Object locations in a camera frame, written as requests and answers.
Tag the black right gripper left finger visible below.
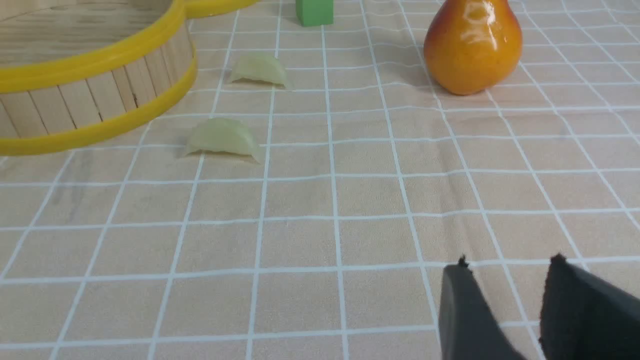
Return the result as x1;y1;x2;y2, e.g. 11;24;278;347
439;255;524;360

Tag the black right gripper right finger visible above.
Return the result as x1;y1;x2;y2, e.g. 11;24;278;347
539;253;640;360

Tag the pale dumpling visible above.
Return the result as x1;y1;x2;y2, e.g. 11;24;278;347
228;53;292;90
183;117;265;164

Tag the woven bamboo steamer lid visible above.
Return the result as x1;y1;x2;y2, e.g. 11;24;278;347
185;0;259;19

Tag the round bamboo steamer tray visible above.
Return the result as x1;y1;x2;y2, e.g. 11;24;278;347
0;0;197;157

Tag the beige checkered tablecloth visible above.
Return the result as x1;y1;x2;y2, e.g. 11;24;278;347
1;0;639;360

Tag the orange yellow toy pear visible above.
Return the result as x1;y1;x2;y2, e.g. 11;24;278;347
423;0;523;96

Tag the green cube block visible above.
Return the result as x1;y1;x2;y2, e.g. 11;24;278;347
295;0;334;27

